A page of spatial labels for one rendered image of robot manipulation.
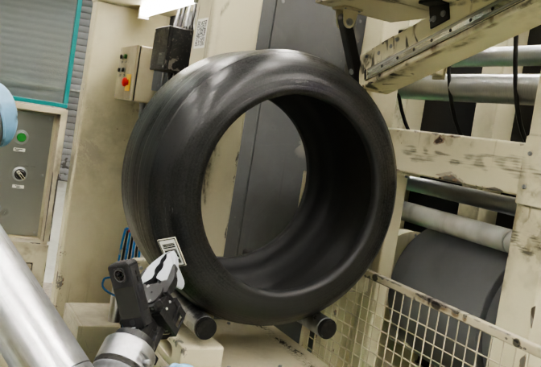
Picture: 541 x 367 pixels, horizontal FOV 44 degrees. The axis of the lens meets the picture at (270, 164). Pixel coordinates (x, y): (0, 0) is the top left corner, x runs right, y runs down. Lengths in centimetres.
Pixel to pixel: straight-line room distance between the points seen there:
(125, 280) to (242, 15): 80
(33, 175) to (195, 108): 79
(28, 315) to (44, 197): 106
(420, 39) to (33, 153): 106
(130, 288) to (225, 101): 38
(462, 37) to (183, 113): 62
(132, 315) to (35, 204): 86
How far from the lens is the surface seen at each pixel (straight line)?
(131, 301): 115
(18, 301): 94
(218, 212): 170
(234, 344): 159
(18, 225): 197
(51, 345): 92
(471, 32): 149
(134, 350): 111
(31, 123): 194
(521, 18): 145
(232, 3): 169
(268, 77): 130
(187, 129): 125
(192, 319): 136
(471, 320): 141
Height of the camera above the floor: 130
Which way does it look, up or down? 3 degrees down
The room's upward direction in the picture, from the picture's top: 9 degrees clockwise
